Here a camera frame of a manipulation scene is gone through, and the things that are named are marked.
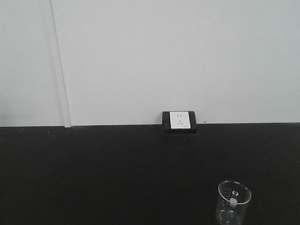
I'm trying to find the black socket mounting box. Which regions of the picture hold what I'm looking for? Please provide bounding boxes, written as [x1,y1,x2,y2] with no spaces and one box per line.
[162,111,197,135]

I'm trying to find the clear glass beaker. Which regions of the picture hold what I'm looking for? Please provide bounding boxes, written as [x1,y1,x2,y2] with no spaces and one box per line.
[216,180,252,225]

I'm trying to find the white wall power socket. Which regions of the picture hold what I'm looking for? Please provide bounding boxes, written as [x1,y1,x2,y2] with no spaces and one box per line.
[169,111,191,129]

